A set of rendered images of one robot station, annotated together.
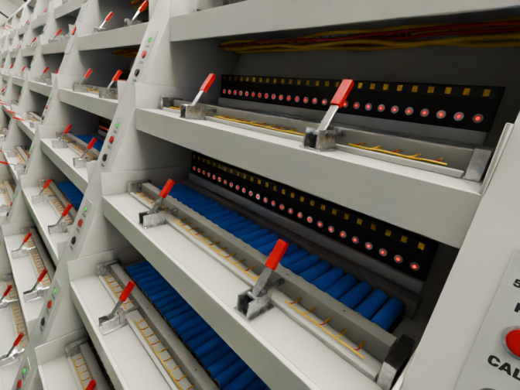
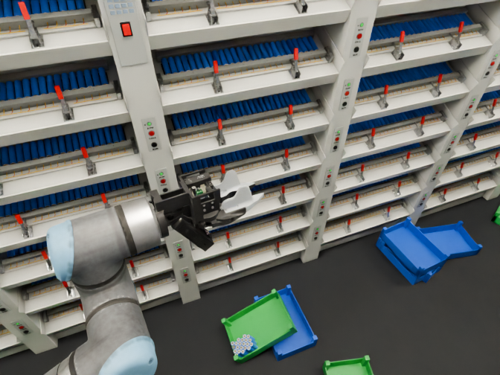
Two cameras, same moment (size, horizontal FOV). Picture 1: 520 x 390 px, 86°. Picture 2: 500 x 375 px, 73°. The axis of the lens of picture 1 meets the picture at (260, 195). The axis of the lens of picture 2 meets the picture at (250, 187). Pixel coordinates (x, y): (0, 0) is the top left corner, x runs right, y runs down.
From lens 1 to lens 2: 0.89 m
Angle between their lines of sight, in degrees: 68
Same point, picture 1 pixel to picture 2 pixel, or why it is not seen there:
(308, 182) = (78, 129)
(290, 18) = not seen: outside the picture
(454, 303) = (138, 134)
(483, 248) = (136, 122)
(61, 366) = (9, 275)
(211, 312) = (80, 183)
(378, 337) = (126, 144)
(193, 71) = not seen: outside the picture
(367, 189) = (101, 122)
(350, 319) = (117, 146)
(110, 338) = (37, 234)
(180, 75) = not seen: outside the picture
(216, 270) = (62, 173)
